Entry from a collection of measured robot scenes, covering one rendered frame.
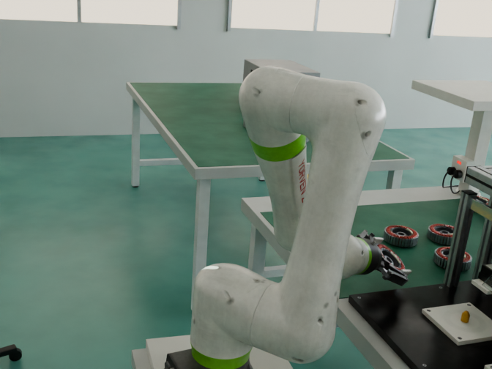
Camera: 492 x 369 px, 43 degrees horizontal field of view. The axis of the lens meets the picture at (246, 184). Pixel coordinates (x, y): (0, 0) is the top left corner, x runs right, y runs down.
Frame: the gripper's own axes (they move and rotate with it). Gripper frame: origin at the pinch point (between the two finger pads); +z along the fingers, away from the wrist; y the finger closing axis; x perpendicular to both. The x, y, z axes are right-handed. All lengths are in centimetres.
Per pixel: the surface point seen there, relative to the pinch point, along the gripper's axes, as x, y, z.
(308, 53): -21, -288, 353
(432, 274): 1.2, 7.2, 19.9
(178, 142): -58, -125, 59
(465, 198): 25.7, 1.1, 2.4
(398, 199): 0, -32, 69
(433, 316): 0.5, 20.3, -8.3
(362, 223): -9.8, -25.0, 37.7
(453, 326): 3.1, 25.2, -8.9
